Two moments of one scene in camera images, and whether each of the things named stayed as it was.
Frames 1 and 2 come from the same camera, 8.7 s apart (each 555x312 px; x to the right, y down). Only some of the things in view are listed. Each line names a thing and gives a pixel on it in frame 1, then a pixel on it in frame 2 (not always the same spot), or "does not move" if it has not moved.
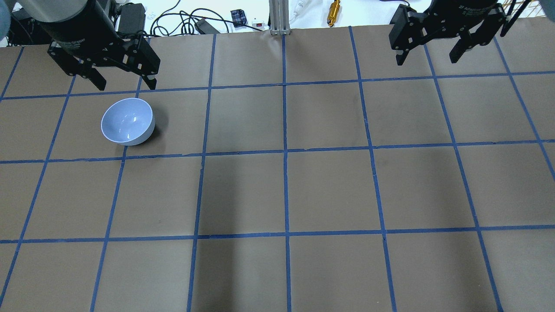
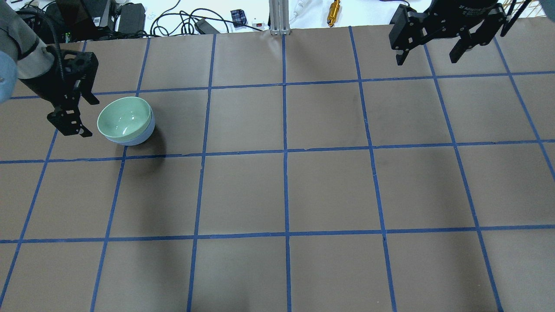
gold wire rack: x=534 y=9 does not move
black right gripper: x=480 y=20 does not move
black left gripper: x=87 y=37 → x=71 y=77
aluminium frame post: x=279 y=20 does not move
